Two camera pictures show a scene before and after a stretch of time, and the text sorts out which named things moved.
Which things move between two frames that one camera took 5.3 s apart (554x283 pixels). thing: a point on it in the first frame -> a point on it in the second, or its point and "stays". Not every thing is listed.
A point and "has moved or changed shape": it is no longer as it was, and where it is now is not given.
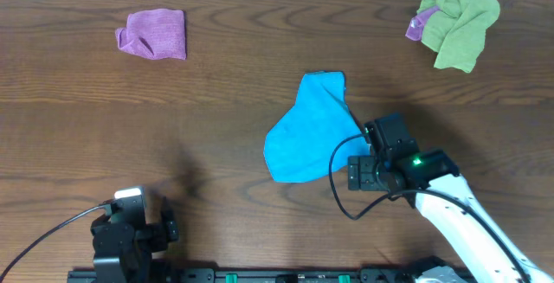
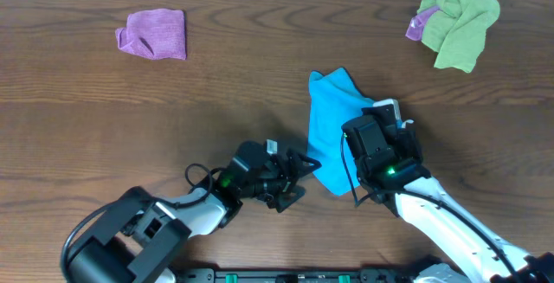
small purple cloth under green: [415, 30] stays
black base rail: [260, 275] stays
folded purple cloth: [156, 34] stays
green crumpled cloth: [458, 29] stays
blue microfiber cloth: [299, 145] has moved or changed shape
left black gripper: [164, 232] -> [302, 170]
